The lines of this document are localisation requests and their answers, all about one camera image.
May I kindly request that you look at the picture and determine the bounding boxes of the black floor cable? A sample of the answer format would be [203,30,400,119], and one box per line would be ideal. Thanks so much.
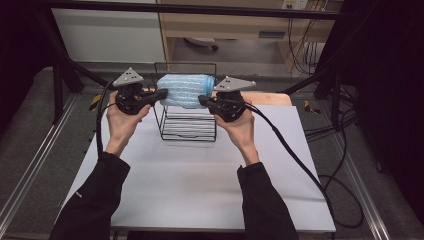
[304,99,365,230]

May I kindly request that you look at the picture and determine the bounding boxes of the light wooden desk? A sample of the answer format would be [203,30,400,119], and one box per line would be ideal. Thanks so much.
[156,0,344,74]

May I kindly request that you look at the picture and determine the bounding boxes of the white cabinet panel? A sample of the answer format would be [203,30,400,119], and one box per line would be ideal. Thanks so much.
[51,8,167,63]

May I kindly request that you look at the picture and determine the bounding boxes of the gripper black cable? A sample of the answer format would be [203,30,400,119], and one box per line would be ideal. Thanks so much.
[95,79,118,158]
[244,101,336,224]

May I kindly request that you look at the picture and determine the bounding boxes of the yellow black tape marker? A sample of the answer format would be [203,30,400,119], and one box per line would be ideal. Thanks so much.
[88,94,102,112]
[303,99,322,115]

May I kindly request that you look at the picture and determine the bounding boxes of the blue striped towel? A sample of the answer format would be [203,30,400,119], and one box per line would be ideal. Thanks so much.
[156,73,216,109]

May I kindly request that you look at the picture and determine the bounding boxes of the black curtain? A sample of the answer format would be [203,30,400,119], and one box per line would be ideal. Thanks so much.
[0,0,56,129]
[339,0,424,226]

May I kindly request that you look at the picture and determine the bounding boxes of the black wire rack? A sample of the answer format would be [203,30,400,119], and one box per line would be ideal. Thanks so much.
[151,62,218,143]

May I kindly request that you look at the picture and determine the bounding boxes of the bundle of hanging cables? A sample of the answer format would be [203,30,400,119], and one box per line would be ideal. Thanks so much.
[287,18,318,75]

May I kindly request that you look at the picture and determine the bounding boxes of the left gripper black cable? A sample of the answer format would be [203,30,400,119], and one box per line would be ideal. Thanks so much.
[95,79,118,158]

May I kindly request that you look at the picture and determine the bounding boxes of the black metal frame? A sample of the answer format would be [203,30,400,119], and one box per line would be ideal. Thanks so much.
[33,0,351,131]

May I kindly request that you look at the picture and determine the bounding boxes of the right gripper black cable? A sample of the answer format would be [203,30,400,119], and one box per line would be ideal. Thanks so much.
[244,101,336,224]

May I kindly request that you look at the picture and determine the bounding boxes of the white power strip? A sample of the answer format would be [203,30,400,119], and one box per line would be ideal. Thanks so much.
[281,0,310,11]

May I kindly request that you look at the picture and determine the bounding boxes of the person's right hand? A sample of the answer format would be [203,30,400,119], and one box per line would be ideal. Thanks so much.
[214,105,260,161]

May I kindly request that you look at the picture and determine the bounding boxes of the person's left hand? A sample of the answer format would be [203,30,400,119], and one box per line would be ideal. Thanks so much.
[105,90,153,151]

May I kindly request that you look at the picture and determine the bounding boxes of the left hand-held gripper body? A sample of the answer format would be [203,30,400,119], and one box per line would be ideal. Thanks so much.
[112,67,153,116]

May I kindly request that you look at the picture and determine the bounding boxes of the office chair base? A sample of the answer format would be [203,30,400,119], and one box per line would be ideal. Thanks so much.
[183,36,220,52]

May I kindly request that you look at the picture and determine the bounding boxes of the wooden board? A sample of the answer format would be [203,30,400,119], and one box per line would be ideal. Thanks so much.
[241,91,294,107]

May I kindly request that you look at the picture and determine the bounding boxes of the aluminium rail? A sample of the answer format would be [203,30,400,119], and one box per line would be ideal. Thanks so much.
[0,94,81,229]
[333,133,392,240]

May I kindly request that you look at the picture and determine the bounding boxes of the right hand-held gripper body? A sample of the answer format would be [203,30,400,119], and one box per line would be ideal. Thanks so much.
[213,75,257,123]

